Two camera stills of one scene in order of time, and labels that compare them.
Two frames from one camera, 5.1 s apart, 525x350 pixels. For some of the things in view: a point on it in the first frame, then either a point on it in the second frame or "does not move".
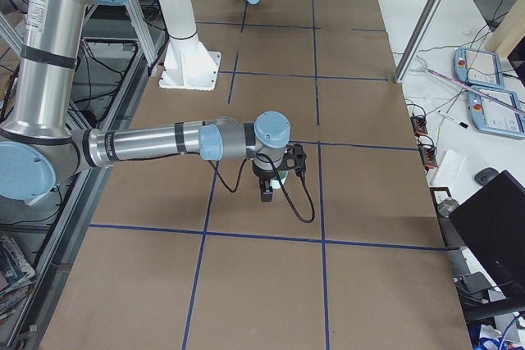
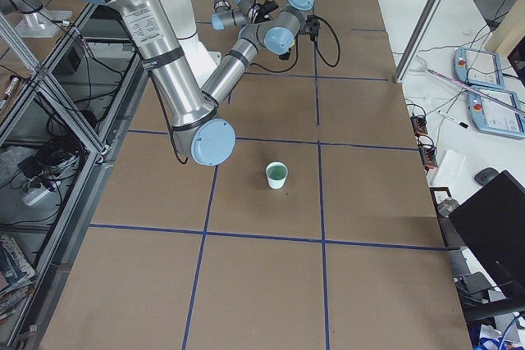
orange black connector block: [428, 153] does not move
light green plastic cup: [275, 184] does not move
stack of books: [16, 276] does not move
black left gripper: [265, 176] → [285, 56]
